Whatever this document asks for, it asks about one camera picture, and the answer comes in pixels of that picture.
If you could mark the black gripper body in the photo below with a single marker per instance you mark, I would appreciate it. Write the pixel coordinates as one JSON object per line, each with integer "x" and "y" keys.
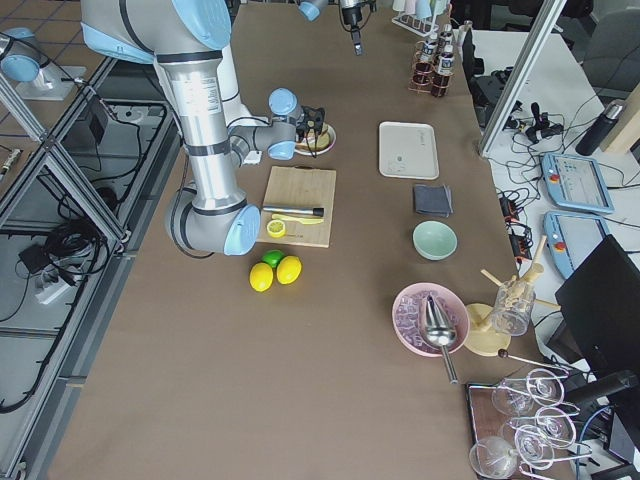
{"x": 303, "y": 134}
{"x": 350, "y": 15}

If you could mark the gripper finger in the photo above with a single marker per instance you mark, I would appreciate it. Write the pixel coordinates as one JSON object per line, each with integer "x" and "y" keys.
{"x": 355, "y": 34}

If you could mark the bread slice top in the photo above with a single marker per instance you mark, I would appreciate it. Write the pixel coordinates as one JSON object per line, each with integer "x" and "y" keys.
{"x": 326, "y": 140}

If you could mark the white round plate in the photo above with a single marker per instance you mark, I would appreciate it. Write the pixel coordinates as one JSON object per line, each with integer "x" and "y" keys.
{"x": 330, "y": 145}

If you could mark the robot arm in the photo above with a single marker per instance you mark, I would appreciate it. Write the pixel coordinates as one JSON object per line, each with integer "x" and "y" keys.
{"x": 188, "y": 43}
{"x": 311, "y": 10}

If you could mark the cream rabbit serving tray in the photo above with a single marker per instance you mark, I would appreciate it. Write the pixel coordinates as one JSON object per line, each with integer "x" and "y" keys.
{"x": 407, "y": 150}

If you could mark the wine glass rack tray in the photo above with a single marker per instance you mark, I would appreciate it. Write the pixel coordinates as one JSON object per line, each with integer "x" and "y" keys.
{"x": 522, "y": 426}

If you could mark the bamboo cutting board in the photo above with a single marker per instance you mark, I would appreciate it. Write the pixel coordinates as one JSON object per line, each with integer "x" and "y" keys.
{"x": 300, "y": 188}

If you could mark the tea bottle right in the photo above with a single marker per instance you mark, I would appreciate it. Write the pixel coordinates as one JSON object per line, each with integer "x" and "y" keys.
{"x": 425, "y": 58}

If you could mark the tea bottle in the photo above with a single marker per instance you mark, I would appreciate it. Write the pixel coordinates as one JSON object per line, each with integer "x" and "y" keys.
{"x": 445, "y": 37}
{"x": 443, "y": 72}
{"x": 425, "y": 58}

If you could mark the tea bottle back left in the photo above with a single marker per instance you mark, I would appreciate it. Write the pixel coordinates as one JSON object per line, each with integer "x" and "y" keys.
{"x": 445, "y": 37}

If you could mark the tea bottle front left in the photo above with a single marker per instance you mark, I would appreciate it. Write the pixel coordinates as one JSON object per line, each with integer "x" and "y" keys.
{"x": 443, "y": 72}

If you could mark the yellow plastic knife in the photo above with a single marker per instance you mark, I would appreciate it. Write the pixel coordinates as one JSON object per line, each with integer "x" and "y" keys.
{"x": 298, "y": 219}

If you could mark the lemon half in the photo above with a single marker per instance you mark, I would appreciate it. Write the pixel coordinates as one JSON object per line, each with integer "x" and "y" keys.
{"x": 276, "y": 228}

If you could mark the green lime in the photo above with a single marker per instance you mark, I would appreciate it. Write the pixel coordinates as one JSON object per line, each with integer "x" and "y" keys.
{"x": 273, "y": 257}

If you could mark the grey folded cloth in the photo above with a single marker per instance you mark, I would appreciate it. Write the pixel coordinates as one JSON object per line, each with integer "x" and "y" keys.
{"x": 432, "y": 200}

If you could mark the whole lemon upper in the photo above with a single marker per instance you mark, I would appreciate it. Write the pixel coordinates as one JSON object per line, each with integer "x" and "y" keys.
{"x": 288, "y": 269}

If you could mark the whole lemon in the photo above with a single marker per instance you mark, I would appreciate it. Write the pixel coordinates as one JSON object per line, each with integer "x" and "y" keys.
{"x": 288, "y": 269}
{"x": 261, "y": 277}

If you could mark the whole lemon lower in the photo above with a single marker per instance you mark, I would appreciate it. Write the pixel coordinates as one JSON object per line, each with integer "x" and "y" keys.
{"x": 261, "y": 277}

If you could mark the mint green bowl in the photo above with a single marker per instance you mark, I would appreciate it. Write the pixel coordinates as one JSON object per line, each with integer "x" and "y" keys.
{"x": 434, "y": 240}

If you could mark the pink bowl with ice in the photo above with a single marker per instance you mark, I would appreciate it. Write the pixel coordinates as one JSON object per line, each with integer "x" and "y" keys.
{"x": 405, "y": 314}

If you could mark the metal ice scoop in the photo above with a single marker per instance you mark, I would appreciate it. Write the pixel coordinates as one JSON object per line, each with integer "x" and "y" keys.
{"x": 437, "y": 331}

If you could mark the black thermos bottle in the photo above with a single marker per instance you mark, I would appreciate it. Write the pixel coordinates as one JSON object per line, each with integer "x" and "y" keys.
{"x": 597, "y": 132}

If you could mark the blue teach pendant upper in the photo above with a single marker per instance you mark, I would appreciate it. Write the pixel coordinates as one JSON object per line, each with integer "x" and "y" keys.
{"x": 576, "y": 182}

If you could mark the blue teach pendant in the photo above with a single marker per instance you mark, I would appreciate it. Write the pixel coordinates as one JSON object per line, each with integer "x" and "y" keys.
{"x": 576, "y": 182}
{"x": 571, "y": 237}

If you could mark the clear glass on stand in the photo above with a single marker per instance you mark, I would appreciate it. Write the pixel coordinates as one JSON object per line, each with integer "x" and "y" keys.
{"x": 511, "y": 313}

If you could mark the wooden cup stand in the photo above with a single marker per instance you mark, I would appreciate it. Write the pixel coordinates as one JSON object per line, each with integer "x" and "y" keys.
{"x": 483, "y": 339}

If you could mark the blue teach pendant lower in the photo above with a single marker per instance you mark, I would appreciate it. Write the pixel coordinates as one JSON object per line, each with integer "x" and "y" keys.
{"x": 571, "y": 237}

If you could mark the black monitor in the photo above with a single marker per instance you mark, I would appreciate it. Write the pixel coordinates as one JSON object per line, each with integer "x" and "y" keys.
{"x": 600, "y": 305}

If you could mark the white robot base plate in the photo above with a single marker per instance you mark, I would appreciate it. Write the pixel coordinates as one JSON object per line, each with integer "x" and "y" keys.
{"x": 252, "y": 157}

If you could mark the copper wire bottle rack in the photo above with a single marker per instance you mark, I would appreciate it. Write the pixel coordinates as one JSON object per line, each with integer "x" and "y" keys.
{"x": 422, "y": 83}

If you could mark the aluminium frame post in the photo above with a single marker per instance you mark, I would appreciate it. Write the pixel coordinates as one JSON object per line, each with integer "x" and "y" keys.
{"x": 535, "y": 41}

